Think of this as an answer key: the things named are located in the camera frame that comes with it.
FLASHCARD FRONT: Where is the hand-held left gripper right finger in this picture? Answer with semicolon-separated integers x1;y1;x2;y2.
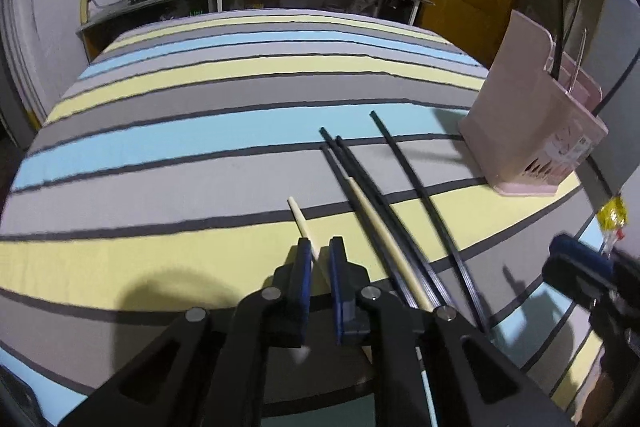
327;235;576;427

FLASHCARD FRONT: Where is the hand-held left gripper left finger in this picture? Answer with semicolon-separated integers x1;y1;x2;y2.
57;237;316;427

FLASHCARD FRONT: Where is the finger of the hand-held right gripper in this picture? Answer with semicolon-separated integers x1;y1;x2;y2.
549;233;617;279
542;256;608;309

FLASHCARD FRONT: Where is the pink plastic utensil holder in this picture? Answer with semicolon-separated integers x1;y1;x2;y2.
459;9;610;198

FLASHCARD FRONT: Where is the metal chopstick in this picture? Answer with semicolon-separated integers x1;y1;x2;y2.
562;0;583;96
571;28;589;94

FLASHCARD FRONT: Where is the yellow snack bag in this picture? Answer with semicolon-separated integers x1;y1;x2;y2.
597;197;628;243

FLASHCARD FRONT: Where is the striped tablecloth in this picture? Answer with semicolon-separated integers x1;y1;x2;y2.
0;8;608;427

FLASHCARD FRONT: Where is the grey refrigerator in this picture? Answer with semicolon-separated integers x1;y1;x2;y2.
590;0;640;192

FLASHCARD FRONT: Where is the white sliding door frame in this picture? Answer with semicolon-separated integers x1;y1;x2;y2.
0;2;48;138

